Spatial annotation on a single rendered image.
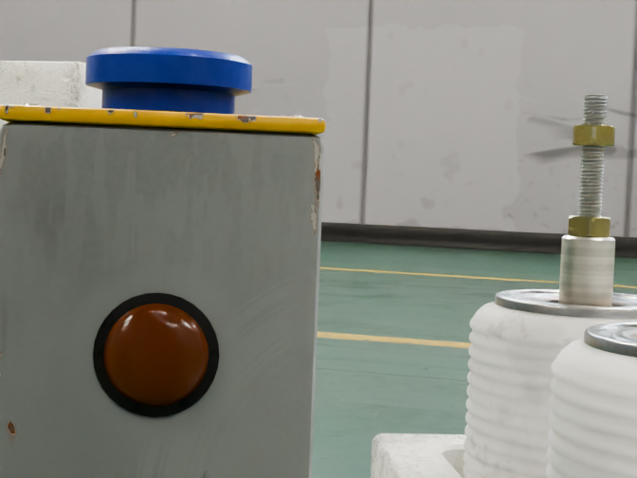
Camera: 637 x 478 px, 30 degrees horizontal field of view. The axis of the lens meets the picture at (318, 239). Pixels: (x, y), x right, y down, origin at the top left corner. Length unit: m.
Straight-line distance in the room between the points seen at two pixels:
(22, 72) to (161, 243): 2.58
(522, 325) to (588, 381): 0.11
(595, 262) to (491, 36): 4.99
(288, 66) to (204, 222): 5.43
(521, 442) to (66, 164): 0.27
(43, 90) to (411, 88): 2.97
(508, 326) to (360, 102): 5.11
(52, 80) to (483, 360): 2.35
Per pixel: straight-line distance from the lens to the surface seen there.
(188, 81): 0.27
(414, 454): 0.54
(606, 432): 0.37
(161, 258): 0.26
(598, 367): 0.37
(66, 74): 2.78
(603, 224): 0.51
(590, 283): 0.50
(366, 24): 5.61
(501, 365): 0.48
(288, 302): 0.26
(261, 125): 0.26
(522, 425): 0.48
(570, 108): 5.42
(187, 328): 0.26
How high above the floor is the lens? 0.30
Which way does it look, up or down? 3 degrees down
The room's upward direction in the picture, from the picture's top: 2 degrees clockwise
